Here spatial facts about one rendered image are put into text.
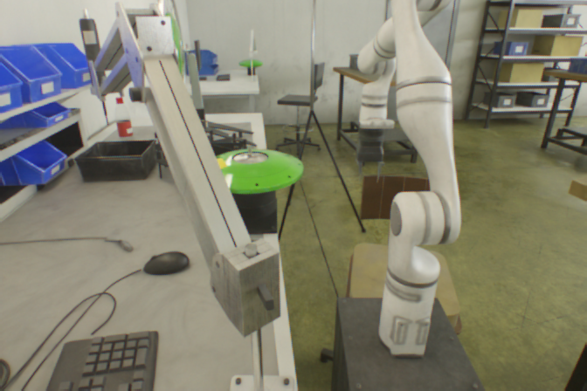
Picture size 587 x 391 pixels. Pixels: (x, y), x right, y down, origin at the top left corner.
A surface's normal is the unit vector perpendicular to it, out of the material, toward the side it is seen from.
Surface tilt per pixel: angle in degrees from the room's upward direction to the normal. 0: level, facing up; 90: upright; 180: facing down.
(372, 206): 90
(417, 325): 90
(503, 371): 0
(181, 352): 0
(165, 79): 47
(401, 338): 90
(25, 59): 88
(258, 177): 23
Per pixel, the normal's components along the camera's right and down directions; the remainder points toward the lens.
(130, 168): 0.11, 0.43
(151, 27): 0.62, 0.30
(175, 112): 0.45, -0.41
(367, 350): 0.00, -0.93
